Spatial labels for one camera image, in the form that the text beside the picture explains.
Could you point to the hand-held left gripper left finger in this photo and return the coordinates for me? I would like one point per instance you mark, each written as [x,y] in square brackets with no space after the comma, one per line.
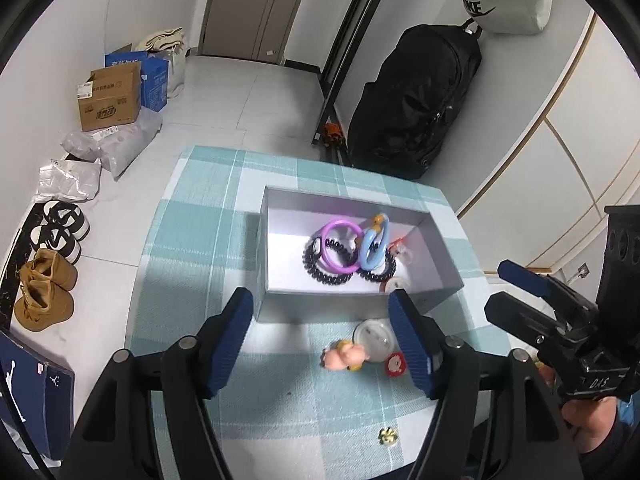
[230,342]

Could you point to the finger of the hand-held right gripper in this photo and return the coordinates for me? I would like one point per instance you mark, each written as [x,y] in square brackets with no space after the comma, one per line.
[530,322]
[525,277]

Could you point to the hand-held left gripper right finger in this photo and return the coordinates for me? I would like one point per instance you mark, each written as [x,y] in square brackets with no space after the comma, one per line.
[411,345]

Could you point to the red flower charm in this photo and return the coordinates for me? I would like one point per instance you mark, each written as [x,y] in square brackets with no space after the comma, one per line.
[396,364]

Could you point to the clear round badge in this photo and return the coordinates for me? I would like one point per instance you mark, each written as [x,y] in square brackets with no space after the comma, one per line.
[375,337]

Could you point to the pink pig charm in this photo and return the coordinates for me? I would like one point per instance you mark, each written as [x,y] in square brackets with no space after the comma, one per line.
[345,357]

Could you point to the silver rectangular box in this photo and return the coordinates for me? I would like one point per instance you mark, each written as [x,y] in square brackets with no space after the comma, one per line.
[285,260]

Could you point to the person's right hand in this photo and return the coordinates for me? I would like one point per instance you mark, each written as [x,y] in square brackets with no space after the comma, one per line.
[592,422]

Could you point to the small yellow green charm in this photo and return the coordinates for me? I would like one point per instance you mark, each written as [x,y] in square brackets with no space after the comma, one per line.
[387,436]

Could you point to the teal plaid tablecloth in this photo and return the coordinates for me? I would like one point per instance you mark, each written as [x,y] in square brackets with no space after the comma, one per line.
[200,220]

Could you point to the white wardrobe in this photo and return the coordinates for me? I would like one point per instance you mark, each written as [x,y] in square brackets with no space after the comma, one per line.
[575,135]

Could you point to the tan suede boot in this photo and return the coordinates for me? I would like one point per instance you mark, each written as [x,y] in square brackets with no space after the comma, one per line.
[42,307]
[50,267]

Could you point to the black white sneaker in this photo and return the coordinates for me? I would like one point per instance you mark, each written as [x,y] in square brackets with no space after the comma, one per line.
[65,217]
[55,242]

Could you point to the black backpack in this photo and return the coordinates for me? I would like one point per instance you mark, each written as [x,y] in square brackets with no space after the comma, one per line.
[410,105]

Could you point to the dark blue shoe box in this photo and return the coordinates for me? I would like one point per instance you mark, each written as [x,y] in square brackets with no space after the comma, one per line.
[25,390]

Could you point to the orange black toy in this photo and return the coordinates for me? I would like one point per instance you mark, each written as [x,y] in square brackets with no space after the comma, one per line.
[333,134]

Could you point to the black marble slab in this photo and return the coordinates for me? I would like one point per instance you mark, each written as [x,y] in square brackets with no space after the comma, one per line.
[12,280]

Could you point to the silver parcel bag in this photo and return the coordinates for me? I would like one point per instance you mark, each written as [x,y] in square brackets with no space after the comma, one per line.
[70,180]

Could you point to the grey parcel bag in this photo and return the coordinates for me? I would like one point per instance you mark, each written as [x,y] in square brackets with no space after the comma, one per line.
[120,142]

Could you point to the brown cardboard box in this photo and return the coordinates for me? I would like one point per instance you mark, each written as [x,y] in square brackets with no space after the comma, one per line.
[110,100]

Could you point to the blue cardboard box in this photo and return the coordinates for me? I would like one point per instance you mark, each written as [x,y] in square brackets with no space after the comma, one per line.
[155,82]

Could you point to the beige cloth bag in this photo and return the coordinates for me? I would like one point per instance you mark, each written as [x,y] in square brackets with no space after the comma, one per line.
[167,45]

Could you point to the grey door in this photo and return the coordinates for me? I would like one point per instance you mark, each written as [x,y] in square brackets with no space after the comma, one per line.
[245,5]

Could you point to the black metal frame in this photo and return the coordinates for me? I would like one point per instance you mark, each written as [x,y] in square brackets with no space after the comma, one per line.
[350,35]

